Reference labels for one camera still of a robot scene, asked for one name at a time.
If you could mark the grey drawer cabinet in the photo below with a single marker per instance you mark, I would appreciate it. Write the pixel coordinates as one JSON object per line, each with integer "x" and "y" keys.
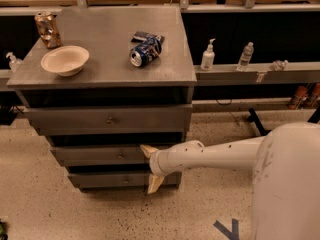
{"x": 108, "y": 78}

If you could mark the orange soda can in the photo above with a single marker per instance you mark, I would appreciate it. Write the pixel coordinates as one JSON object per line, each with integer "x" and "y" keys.
{"x": 48, "y": 29}

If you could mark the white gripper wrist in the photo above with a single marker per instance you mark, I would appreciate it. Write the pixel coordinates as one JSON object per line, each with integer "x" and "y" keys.
{"x": 156, "y": 164}

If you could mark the orange bottle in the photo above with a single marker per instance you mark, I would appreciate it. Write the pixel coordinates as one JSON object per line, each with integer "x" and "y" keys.
{"x": 313, "y": 96}
{"x": 297, "y": 98}

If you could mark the orange bottle left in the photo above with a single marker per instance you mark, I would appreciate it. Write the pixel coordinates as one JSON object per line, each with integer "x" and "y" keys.
{"x": 297, "y": 98}

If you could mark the white pump bottle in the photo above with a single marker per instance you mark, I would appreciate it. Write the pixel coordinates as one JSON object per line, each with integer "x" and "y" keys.
{"x": 208, "y": 57}

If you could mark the dark snack packet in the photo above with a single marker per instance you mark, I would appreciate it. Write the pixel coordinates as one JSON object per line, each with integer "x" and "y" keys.
{"x": 141, "y": 36}

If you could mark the grey top drawer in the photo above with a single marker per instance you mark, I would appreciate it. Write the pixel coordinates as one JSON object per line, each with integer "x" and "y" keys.
{"x": 109, "y": 119}

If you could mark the clear pump bottle left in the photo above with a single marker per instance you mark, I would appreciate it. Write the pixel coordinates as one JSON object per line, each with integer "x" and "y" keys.
{"x": 14, "y": 62}

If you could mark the grey bottom drawer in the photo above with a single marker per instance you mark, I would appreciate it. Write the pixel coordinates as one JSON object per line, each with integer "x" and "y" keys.
{"x": 110, "y": 180}

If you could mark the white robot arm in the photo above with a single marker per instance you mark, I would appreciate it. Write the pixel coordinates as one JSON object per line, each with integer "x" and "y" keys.
{"x": 285, "y": 166}

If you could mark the clear water bottle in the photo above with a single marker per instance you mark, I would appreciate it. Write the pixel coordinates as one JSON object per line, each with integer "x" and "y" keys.
{"x": 245, "y": 57}

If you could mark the grey drawer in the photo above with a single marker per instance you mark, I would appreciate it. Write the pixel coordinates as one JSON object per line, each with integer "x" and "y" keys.
{"x": 98, "y": 155}
{"x": 110, "y": 180}
{"x": 109, "y": 119}

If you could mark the blue pepsi can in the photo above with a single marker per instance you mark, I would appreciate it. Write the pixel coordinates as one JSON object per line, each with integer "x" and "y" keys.
{"x": 145, "y": 52}

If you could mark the crumpled plastic wrapper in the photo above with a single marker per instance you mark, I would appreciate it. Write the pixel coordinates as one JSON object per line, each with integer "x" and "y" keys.
{"x": 279, "y": 65}

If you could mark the orange bottle right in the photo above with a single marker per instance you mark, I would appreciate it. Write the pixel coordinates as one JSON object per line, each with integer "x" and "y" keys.
{"x": 313, "y": 96}

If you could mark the white bowl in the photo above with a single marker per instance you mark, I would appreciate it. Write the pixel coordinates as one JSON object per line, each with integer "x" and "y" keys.
{"x": 65, "y": 61}

